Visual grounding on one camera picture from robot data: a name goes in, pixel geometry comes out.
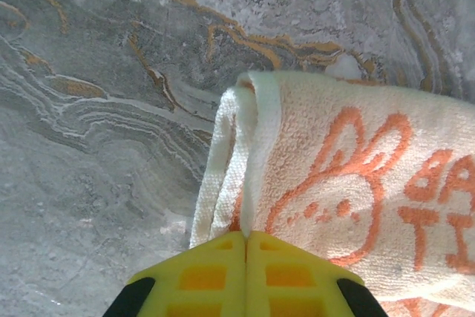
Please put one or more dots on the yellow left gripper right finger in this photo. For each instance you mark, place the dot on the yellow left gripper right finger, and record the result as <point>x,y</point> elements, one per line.
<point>289,283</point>

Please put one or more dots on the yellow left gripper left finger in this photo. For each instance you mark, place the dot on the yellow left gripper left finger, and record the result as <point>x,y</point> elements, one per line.
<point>208,283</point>

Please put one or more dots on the white towel orange rabbit print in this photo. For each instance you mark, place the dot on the white towel orange rabbit print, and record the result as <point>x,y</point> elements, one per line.
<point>315,127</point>

